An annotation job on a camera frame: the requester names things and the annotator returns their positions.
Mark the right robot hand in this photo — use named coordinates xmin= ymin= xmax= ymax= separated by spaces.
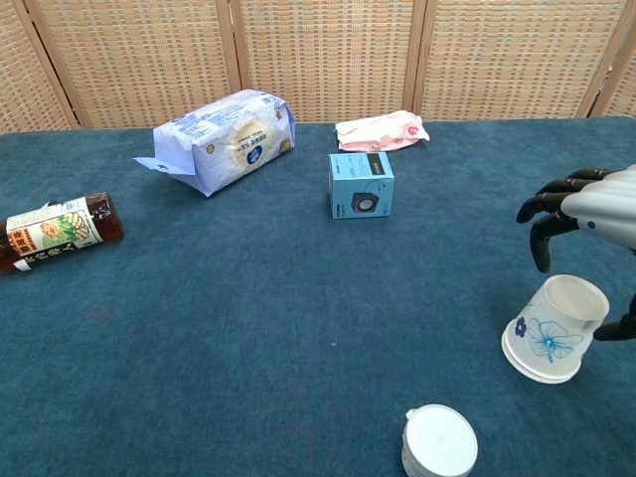
xmin=516 ymin=164 xmax=636 ymax=342

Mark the brown tea bottle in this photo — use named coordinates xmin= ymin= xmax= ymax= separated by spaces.
xmin=0 ymin=192 xmax=125 ymax=273

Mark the pink wet wipes packet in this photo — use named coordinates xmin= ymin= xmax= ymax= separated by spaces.
xmin=335 ymin=111 xmax=430 ymax=152

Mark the white cup with blue flowers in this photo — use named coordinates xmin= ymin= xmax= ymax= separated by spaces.
xmin=502 ymin=274 xmax=611 ymax=380
xmin=501 ymin=330 xmax=582 ymax=386

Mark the blue felt table cover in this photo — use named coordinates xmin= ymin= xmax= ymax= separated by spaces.
xmin=0 ymin=116 xmax=636 ymax=477

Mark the bamboo folding screen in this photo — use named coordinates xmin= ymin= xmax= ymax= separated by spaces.
xmin=0 ymin=0 xmax=636 ymax=134

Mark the small white round cap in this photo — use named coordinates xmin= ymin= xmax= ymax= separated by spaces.
xmin=400 ymin=403 xmax=479 ymax=477

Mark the light blue speaker box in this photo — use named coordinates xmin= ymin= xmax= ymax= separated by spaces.
xmin=327 ymin=151 xmax=397 ymax=220

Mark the white and blue tissue pack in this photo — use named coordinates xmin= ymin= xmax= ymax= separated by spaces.
xmin=132 ymin=88 xmax=297 ymax=199

